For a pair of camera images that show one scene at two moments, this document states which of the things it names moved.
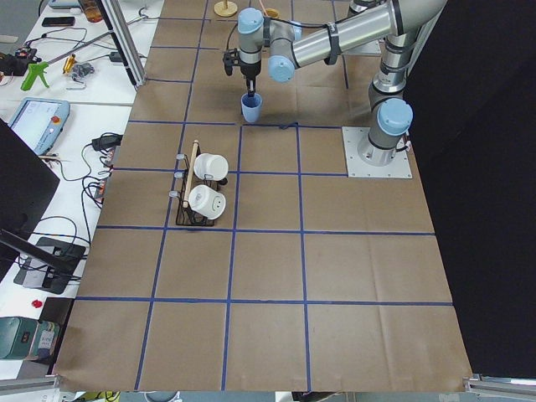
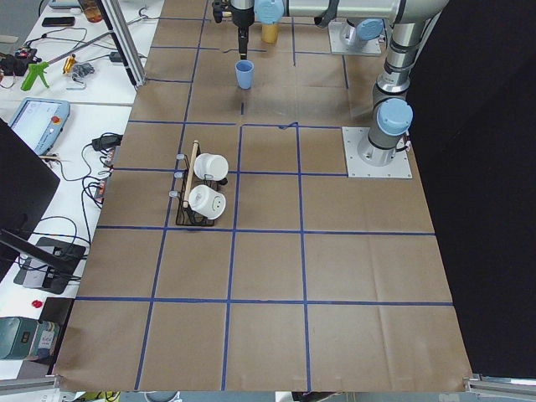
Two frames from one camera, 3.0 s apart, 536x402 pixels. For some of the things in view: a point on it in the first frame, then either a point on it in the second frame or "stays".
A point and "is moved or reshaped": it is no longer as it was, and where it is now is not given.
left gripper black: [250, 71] → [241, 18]
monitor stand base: [49, 265] stays
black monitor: [27, 182] stays
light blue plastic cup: [251, 106] is moved or reshaped
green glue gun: [35, 69] stays
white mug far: [208, 166] stays
